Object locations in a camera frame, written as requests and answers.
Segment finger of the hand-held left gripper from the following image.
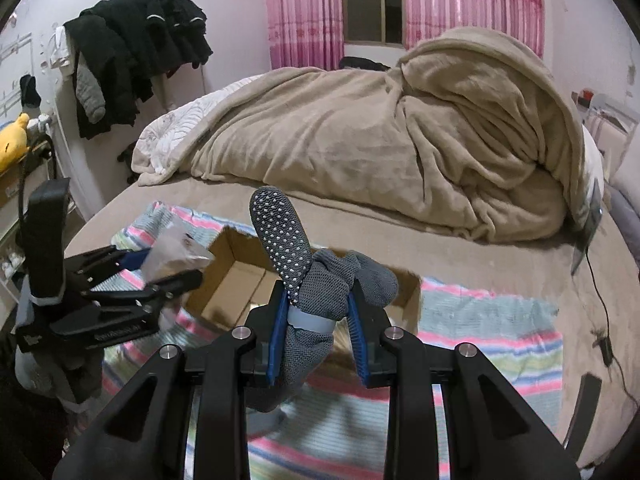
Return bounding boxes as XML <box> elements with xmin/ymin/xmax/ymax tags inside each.
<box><xmin>64</xmin><ymin>246</ymin><xmax>152</xmax><ymax>287</ymax></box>
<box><xmin>81</xmin><ymin>269</ymin><xmax>204</xmax><ymax>307</ymax></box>

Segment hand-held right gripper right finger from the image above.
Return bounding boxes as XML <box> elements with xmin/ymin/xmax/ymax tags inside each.
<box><xmin>347</xmin><ymin>287</ymin><xmax>584</xmax><ymax>480</ymax></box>

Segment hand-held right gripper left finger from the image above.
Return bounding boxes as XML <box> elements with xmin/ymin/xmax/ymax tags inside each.
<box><xmin>52</xmin><ymin>286</ymin><xmax>292</xmax><ymax>480</ymax></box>

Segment clear plastic bag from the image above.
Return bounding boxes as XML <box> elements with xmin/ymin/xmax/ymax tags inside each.
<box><xmin>142</xmin><ymin>220</ymin><xmax>216</xmax><ymax>282</ymax></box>

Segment grey dotted sock bundle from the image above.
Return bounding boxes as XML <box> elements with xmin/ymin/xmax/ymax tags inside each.
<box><xmin>247</xmin><ymin>186</ymin><xmax>400</xmax><ymax>414</ymax></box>

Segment cardboard box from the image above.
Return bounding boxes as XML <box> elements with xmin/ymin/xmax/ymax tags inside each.
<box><xmin>182</xmin><ymin>226</ymin><xmax>423</xmax><ymax>356</ymax></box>

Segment striped pastel blanket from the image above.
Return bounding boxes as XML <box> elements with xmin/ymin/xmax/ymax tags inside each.
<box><xmin>100</xmin><ymin>201</ymin><xmax>564</xmax><ymax>480</ymax></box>

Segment white patterned quilt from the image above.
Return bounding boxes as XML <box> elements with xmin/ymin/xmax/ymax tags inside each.
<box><xmin>137</xmin><ymin>82</ymin><xmax>262</xmax><ymax>177</ymax></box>

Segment bed with beige sheet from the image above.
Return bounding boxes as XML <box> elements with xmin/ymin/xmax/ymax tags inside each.
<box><xmin>65</xmin><ymin>175</ymin><xmax>640</xmax><ymax>467</ymax></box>

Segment yellow plush toy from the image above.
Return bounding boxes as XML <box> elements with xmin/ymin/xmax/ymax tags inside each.
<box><xmin>0</xmin><ymin>112</ymin><xmax>31</xmax><ymax>172</ymax></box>

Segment grey quilted garment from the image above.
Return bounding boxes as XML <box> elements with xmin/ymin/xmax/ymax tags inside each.
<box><xmin>75</xmin><ymin>62</ymin><xmax>107</xmax><ymax>124</ymax></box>

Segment small black hanging cloth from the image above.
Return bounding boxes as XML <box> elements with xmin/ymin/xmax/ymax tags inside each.
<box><xmin>19</xmin><ymin>74</ymin><xmax>42</xmax><ymax>109</ymax></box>

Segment beige fleece blanket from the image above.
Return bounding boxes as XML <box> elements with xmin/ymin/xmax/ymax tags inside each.
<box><xmin>131</xmin><ymin>27</ymin><xmax>602</xmax><ymax>244</ymax></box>

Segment pile of black clothes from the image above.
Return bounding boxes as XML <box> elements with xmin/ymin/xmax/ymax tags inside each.
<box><xmin>64</xmin><ymin>0</ymin><xmax>214</xmax><ymax>142</ymax></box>

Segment white garment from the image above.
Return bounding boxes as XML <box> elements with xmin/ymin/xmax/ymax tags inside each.
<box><xmin>48</xmin><ymin>25</ymin><xmax>77</xmax><ymax>69</ymax></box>

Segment black flat bar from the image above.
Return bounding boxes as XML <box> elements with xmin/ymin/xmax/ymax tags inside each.
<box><xmin>562</xmin><ymin>374</ymin><xmax>604</xmax><ymax>462</ymax></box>

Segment black power adapter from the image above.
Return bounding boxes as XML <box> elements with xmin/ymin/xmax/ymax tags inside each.
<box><xmin>596</xmin><ymin>329</ymin><xmax>614</xmax><ymax>367</ymax></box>

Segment dark flat device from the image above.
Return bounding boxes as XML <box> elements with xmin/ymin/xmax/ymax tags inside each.
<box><xmin>570</xmin><ymin>179</ymin><xmax>604</xmax><ymax>277</ymax></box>

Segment grey pillow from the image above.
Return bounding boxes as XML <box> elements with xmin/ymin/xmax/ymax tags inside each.
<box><xmin>606</xmin><ymin>156</ymin><xmax>640</xmax><ymax>262</ymax></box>

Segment pink curtain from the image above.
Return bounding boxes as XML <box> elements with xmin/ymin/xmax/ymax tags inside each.
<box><xmin>264</xmin><ymin>0</ymin><xmax>347</xmax><ymax>71</ymax></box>
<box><xmin>401</xmin><ymin>0</ymin><xmax>547</xmax><ymax>60</ymax></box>

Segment white metal rack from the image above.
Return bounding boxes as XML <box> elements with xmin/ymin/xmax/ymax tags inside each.
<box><xmin>571</xmin><ymin>87</ymin><xmax>640</xmax><ymax>172</ymax></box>

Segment window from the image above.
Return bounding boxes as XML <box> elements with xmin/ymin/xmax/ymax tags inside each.
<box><xmin>340</xmin><ymin>0</ymin><xmax>404</xmax><ymax>44</ymax></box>

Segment black power cable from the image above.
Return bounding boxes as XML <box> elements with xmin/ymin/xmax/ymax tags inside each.
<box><xmin>581</xmin><ymin>245</ymin><xmax>640</xmax><ymax>407</ymax></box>

